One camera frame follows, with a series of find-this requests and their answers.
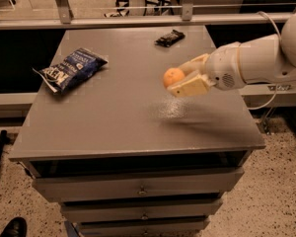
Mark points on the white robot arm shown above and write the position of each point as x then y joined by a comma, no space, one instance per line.
271,59

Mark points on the blue chip bag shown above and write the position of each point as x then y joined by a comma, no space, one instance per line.
74,69

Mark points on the grey metal railing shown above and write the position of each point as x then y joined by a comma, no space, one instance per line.
86,14

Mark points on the black shoe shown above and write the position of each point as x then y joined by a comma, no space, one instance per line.
17,227

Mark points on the black rxbar chocolate bar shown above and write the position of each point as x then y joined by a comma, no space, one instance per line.
170,38

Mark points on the top grey drawer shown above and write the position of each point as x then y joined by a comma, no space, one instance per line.
139,185

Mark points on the bottom grey drawer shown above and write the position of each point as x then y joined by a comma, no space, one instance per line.
143,228

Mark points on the middle grey drawer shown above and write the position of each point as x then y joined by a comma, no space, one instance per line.
141,210

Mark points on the orange fruit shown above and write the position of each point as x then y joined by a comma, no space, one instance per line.
172,76

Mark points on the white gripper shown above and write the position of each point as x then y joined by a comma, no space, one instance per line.
222,66

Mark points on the grey drawer cabinet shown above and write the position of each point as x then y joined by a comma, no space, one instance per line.
122,120

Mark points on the grey drawer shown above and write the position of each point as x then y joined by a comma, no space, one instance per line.
141,210
143,228
139,185

